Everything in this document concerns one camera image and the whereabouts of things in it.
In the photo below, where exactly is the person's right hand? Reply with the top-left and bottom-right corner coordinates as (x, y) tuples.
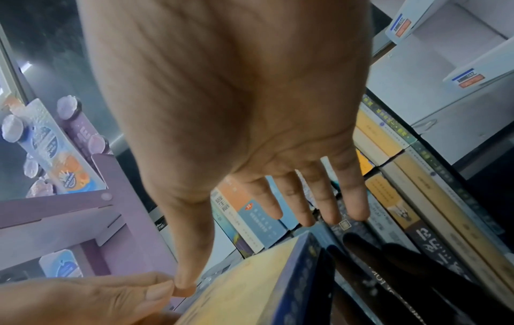
(76, 0), (373, 298)

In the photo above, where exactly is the person's left hand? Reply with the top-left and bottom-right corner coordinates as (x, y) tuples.
(0, 271), (179, 325)

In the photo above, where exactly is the yellow blue-edged book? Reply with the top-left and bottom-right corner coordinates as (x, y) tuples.
(175, 231), (335, 325)

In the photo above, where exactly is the small white blue pack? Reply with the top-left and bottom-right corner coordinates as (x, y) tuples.
(39, 249), (84, 279)

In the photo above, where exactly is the purple cardboard display stand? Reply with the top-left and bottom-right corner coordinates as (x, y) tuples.
(0, 152), (179, 282)

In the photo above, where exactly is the purple tube pack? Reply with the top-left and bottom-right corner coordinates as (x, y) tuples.
(55, 95), (114, 157)

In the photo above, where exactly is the white blue tube pack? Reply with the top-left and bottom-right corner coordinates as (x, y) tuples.
(2, 98), (106, 195)

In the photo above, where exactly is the blue orange price tag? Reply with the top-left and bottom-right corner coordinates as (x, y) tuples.
(384, 12), (427, 45)
(443, 67), (490, 93)

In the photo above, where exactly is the row of shelved books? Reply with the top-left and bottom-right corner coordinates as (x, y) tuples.
(209, 92), (514, 325)

